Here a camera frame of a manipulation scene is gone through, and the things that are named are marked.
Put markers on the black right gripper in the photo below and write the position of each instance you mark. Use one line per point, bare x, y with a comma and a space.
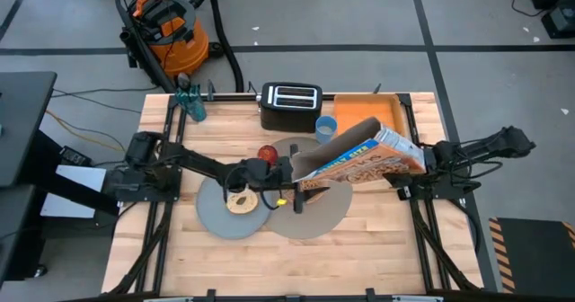
438, 156

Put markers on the black two-slot toaster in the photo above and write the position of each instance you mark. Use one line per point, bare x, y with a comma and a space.
289, 118

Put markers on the black side desk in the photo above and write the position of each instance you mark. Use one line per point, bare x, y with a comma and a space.
22, 122

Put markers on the black table clamp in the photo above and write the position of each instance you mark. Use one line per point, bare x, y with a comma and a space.
370, 294
210, 295
210, 90
377, 89

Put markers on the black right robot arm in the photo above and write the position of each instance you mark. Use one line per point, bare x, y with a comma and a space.
507, 142

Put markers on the black aluminium table frame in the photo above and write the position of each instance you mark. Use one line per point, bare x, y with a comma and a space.
224, 98

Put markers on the orange plastic tray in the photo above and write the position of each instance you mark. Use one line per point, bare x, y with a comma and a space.
359, 111

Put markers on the black power adapter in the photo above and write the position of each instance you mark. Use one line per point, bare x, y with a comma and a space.
74, 156

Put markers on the black hazard-striped floor mat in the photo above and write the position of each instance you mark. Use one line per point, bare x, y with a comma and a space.
534, 257

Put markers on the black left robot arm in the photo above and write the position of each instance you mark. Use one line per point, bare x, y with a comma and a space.
197, 160

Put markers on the black vacuum wand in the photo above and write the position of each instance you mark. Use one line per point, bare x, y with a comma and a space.
144, 50

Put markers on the light blue cup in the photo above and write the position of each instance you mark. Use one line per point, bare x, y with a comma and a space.
324, 139

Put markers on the family size cereal box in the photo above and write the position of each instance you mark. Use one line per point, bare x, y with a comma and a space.
359, 162

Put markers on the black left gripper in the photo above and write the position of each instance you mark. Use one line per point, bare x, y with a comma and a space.
265, 174

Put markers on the toasted bagel half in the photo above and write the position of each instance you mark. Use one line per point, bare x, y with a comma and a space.
233, 205

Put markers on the white flat board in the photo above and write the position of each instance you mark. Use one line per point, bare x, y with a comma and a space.
76, 176

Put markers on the red and yellow apple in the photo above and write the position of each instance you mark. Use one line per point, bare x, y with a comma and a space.
267, 153

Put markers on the orange and black shop vacuum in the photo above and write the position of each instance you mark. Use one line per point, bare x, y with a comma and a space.
179, 46

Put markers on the grey round plate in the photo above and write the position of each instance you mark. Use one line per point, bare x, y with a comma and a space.
215, 216

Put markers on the grey round placemat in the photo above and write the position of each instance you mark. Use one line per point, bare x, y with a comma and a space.
310, 221

